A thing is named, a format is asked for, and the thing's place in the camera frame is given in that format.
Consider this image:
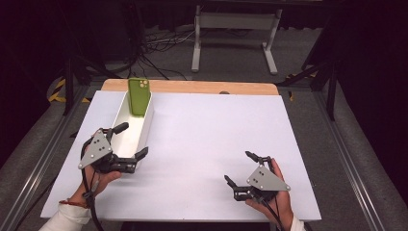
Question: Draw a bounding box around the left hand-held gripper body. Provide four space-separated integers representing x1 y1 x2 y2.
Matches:
77 127 139 175

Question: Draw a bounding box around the green phone case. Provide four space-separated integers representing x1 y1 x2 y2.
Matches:
127 77 151 117

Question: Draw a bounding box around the aluminium floor rail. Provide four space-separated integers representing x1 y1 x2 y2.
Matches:
312 90 388 231
0 85 90 231

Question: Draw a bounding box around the white floor cable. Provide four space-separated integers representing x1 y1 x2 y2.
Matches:
145 29 197 46

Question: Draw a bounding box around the person's right hand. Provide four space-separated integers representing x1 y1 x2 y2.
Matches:
244 158 294 230

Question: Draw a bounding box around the white table mat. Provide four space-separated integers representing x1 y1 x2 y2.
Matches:
40 90 322 223

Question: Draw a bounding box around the grey metal stand frame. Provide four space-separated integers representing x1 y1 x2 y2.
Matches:
191 4 284 76

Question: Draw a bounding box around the red bracelet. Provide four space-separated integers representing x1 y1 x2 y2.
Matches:
58 198 89 210

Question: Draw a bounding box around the yellow black hazard tape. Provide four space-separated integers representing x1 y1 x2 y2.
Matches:
47 78 91 104

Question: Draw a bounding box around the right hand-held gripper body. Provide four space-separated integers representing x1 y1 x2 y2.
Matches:
233 155 292 204

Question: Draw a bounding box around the bundle of black floor cables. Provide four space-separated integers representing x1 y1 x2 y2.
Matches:
105 27 196 81

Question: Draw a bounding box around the hand-held gripper black cable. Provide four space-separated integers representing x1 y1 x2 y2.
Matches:
254 195 285 231
80 141 106 231

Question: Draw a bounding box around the wooden table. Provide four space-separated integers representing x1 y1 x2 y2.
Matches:
101 78 280 96

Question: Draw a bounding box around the person's left hand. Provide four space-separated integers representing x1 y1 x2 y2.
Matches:
67 166 123 208

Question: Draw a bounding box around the left hand-held gripper black cable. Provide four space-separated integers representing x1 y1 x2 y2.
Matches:
80 141 106 231

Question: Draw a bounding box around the black tripod stand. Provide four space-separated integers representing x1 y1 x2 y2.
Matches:
275 18 341 122
62 9 123 116

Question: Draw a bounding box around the right hand-held gripper black cable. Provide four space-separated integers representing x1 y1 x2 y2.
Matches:
254 195 285 231

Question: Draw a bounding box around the white plastic storage bin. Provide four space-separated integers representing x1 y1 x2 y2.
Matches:
110 90 155 169

